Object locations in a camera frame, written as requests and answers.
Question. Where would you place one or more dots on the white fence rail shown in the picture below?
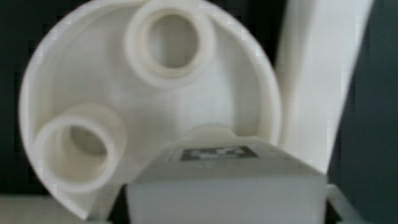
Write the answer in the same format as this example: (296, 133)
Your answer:
(321, 42)
(35, 210)

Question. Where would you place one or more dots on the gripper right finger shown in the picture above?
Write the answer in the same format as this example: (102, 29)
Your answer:
(342, 213)

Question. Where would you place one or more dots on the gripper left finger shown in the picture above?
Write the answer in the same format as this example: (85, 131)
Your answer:
(120, 217)

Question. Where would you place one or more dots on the white front fence rail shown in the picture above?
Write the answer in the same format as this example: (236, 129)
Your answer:
(35, 210)

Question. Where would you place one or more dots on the white stool leg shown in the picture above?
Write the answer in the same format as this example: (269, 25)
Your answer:
(225, 180)

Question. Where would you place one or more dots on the white right fence rail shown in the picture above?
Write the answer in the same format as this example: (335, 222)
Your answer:
(321, 42)

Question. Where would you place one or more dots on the white round stool seat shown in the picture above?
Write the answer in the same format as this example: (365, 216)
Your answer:
(147, 71)

